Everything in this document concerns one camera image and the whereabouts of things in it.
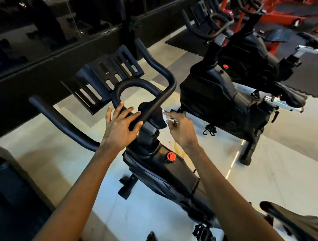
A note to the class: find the person's left hand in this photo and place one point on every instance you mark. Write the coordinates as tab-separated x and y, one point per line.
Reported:
120	130

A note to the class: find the black interlocking foam mat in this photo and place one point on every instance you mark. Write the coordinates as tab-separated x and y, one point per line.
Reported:
310	59

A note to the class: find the person's right hand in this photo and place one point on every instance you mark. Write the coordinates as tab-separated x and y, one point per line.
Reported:
183	130

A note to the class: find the red gym machine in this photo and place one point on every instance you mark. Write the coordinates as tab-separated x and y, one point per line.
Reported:
286	8

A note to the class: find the small white wipe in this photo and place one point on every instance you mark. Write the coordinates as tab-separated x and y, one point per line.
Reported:
170	118

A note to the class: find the person's left forearm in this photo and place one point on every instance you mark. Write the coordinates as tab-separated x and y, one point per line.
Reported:
71	205

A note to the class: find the black treadmill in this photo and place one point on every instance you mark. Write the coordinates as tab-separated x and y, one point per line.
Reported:
6	201

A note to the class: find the person's right forearm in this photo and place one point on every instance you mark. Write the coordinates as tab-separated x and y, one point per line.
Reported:
239	211

